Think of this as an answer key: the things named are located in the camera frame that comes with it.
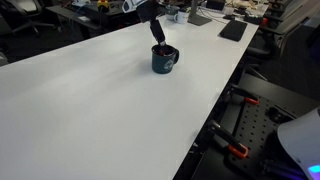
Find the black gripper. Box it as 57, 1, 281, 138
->
136, 0, 166, 46

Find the orange capped marker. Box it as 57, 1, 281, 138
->
159, 50, 165, 56

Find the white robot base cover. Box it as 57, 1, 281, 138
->
277, 107, 320, 180

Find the white coffee mug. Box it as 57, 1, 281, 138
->
174, 11, 189, 24

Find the dark teal mug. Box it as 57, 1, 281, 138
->
151, 45, 179, 74

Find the grey monitor stand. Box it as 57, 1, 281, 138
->
188, 0, 211, 26

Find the dark side desk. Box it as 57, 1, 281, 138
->
47, 0, 140, 30

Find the yellow red toy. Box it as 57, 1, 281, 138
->
97, 0, 109, 8

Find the black keyboard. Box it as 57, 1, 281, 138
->
219, 20, 247, 41

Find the black perforated mounting board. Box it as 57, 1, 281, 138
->
227, 97, 305, 180

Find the black office chair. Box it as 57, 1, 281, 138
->
0, 0, 55, 36

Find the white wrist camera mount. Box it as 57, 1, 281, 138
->
122, 0, 147, 13

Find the orange handled clamp far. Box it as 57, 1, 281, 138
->
230, 84, 260, 105

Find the orange handled clamp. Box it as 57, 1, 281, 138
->
230, 84, 260, 105
208, 120, 248, 159

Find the orange handled clamp near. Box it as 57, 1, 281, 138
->
208, 120, 248, 159

